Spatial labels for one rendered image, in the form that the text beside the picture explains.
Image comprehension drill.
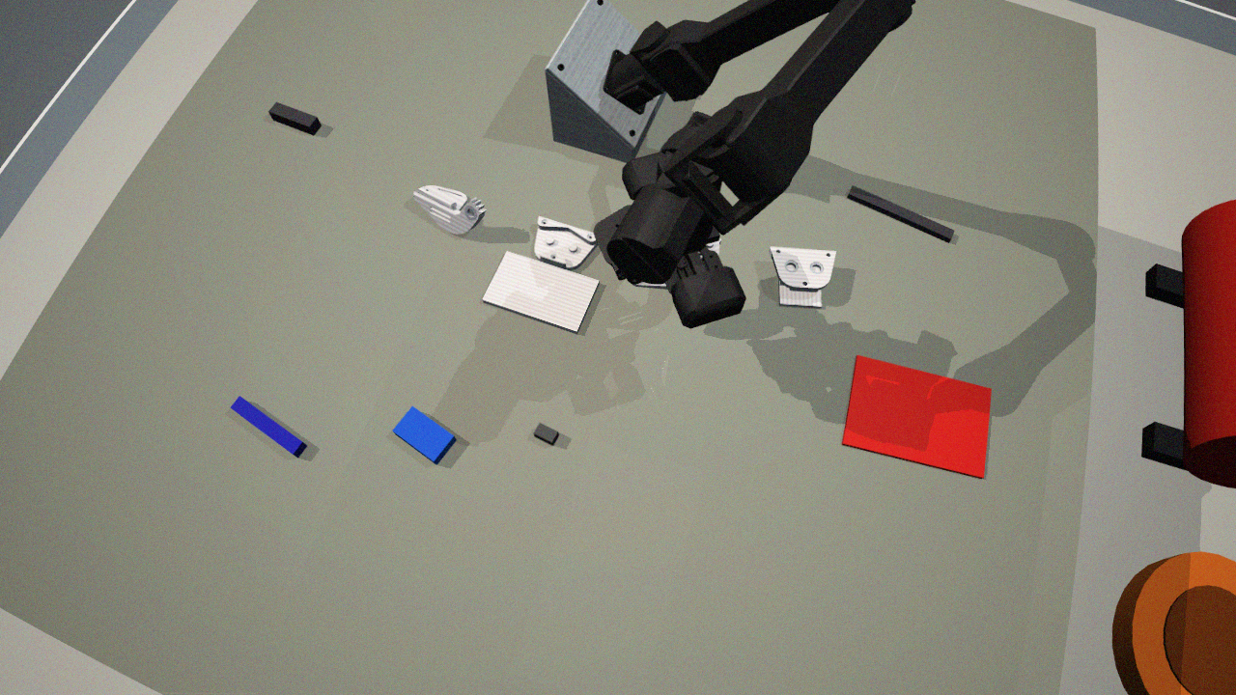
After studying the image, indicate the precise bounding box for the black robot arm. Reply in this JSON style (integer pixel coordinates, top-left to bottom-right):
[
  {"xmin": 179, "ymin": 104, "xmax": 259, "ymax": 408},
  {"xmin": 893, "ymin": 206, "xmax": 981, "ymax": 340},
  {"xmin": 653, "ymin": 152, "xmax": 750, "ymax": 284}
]
[{"xmin": 593, "ymin": 0, "xmax": 915, "ymax": 284}]

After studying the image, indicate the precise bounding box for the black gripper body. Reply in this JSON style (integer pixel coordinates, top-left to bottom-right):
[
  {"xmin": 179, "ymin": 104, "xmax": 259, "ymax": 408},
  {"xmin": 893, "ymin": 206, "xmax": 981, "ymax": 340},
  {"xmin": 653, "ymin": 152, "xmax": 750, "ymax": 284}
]
[{"xmin": 622, "ymin": 153, "xmax": 747, "ymax": 328}]

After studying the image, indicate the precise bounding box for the blue rectangular bar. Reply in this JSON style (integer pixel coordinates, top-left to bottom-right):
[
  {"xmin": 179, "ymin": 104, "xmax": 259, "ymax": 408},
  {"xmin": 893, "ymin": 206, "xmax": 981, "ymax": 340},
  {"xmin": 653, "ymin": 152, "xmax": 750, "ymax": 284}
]
[{"xmin": 231, "ymin": 396, "xmax": 307, "ymax": 458}]

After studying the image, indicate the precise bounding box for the red flat plate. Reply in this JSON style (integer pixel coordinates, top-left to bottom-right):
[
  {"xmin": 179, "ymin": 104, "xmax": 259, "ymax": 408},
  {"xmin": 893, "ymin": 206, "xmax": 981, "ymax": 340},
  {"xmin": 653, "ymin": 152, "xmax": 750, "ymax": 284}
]
[{"xmin": 842, "ymin": 355, "xmax": 993, "ymax": 479}]

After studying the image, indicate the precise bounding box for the blue rectangular block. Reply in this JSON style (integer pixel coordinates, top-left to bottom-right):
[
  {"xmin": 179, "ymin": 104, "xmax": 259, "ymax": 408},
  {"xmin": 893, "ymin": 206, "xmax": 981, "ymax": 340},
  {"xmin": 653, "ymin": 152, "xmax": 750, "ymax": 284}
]
[{"xmin": 393, "ymin": 407, "xmax": 457, "ymax": 465}]

